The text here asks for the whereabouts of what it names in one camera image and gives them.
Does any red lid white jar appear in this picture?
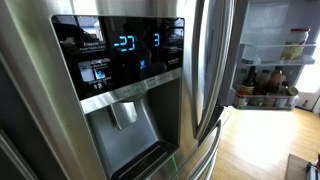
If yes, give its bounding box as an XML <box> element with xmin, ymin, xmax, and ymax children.
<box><xmin>280</xmin><ymin>28</ymin><xmax>310</xmax><ymax>60</ymax></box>

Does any dark soy sauce bottle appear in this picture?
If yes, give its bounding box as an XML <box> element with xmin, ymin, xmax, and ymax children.
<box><xmin>241</xmin><ymin>66</ymin><xmax>256</xmax><ymax>94</ymax></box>

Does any pale dressing bottle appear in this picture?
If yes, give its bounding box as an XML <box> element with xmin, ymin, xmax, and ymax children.
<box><xmin>254</xmin><ymin>70</ymin><xmax>270</xmax><ymax>95</ymax></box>

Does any black dispenser control panel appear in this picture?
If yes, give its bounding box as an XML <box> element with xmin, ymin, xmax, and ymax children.
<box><xmin>51</xmin><ymin>15</ymin><xmax>185</xmax><ymax>100</ymax></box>

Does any clear bottom door shelf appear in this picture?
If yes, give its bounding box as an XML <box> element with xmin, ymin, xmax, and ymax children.
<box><xmin>232</xmin><ymin>91</ymin><xmax>299</xmax><ymax>111</ymax></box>

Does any stainless left fridge door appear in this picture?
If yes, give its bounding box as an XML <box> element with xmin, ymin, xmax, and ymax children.
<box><xmin>0</xmin><ymin>0</ymin><xmax>203</xmax><ymax>180</ymax></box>

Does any gold lid small jar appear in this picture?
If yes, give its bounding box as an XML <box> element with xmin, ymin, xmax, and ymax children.
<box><xmin>287</xmin><ymin>86</ymin><xmax>299</xmax><ymax>106</ymax></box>

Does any brown sauce bottle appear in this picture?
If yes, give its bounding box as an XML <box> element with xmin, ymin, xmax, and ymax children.
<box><xmin>265</xmin><ymin>66</ymin><xmax>283</xmax><ymax>94</ymax></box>

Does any vertical silver door handle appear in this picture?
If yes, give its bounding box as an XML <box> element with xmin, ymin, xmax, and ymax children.
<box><xmin>192</xmin><ymin>0</ymin><xmax>235</xmax><ymax>140</ymax></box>

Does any clear middle door shelf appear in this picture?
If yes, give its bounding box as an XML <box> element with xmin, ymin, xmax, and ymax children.
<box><xmin>240</xmin><ymin>44</ymin><xmax>316</xmax><ymax>66</ymax></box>

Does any upper silver drawer handle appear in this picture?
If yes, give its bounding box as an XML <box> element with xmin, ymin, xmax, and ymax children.
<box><xmin>185</xmin><ymin>121</ymin><xmax>222</xmax><ymax>180</ymax></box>

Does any silver water dispenser recess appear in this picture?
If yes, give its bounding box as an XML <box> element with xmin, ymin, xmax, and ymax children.
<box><xmin>86</xmin><ymin>78</ymin><xmax>181</xmax><ymax>180</ymax></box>

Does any clear door shelf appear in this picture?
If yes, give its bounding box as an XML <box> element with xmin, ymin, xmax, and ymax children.
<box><xmin>240</xmin><ymin>44</ymin><xmax>316</xmax><ymax>66</ymax></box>
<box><xmin>232</xmin><ymin>91</ymin><xmax>299</xmax><ymax>111</ymax></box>

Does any open fridge door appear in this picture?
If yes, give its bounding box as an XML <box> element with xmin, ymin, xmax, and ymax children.
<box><xmin>218</xmin><ymin>0</ymin><xmax>320</xmax><ymax>111</ymax></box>

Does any brown floor mat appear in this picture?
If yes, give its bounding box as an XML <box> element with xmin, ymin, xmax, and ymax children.
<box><xmin>284</xmin><ymin>154</ymin><xmax>309</xmax><ymax>180</ymax></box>

